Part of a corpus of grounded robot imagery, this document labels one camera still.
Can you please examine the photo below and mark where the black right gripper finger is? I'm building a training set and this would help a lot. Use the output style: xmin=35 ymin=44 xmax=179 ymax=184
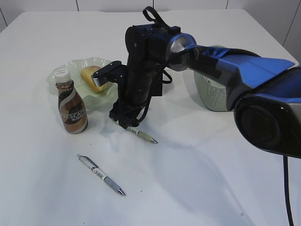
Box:
xmin=118 ymin=118 xmax=131 ymax=129

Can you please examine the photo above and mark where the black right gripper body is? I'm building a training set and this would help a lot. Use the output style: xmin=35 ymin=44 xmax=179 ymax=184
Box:
xmin=109 ymin=94 xmax=147 ymax=127

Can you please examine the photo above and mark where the cream white pen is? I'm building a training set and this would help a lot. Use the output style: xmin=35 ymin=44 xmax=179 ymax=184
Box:
xmin=125 ymin=127 xmax=158 ymax=144

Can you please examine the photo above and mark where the Nescafe coffee bottle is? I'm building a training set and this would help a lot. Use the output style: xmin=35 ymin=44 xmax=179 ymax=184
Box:
xmin=54 ymin=68 xmax=88 ymax=134

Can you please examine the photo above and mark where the white grey pen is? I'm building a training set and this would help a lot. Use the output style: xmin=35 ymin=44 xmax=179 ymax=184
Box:
xmin=77 ymin=154 xmax=126 ymax=196

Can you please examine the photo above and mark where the bread roll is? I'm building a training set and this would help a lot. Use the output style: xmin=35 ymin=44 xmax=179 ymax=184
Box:
xmin=80 ymin=66 xmax=106 ymax=93

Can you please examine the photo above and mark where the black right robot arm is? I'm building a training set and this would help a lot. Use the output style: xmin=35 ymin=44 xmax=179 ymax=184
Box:
xmin=109 ymin=7 xmax=301 ymax=158

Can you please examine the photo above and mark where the green wavy glass plate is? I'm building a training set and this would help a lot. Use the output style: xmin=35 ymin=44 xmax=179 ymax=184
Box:
xmin=59 ymin=57 xmax=118 ymax=109

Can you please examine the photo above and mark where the black mesh pen holder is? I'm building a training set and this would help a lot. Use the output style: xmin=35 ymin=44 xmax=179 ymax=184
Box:
xmin=152 ymin=73 xmax=163 ymax=97

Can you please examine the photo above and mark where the green woven plastic basket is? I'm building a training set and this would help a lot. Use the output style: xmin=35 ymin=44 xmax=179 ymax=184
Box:
xmin=194 ymin=71 xmax=229 ymax=112

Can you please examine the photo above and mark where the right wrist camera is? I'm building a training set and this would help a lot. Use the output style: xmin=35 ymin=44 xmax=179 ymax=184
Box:
xmin=92 ymin=61 xmax=124 ymax=87

